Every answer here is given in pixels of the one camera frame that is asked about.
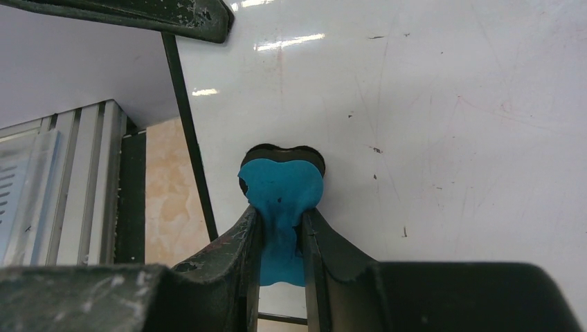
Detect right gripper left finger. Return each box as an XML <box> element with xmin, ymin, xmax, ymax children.
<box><xmin>1</xmin><ymin>207</ymin><xmax>262</xmax><ymax>331</ymax></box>

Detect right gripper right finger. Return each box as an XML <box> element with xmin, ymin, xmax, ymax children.
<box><xmin>300</xmin><ymin>209</ymin><xmax>581</xmax><ymax>331</ymax></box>

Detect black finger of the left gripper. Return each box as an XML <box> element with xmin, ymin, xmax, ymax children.
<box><xmin>1</xmin><ymin>0</ymin><xmax>235</xmax><ymax>44</ymax></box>

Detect blue whiteboard eraser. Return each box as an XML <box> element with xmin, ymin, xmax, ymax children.
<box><xmin>238</xmin><ymin>143</ymin><xmax>326</xmax><ymax>286</ymax></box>

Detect white whiteboard black frame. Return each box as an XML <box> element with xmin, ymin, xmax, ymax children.
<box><xmin>176</xmin><ymin>1</ymin><xmax>586</xmax><ymax>324</ymax></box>

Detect aluminium frame rail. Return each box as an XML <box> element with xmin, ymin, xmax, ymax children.
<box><xmin>1</xmin><ymin>100</ymin><xmax>146</xmax><ymax>266</ymax></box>

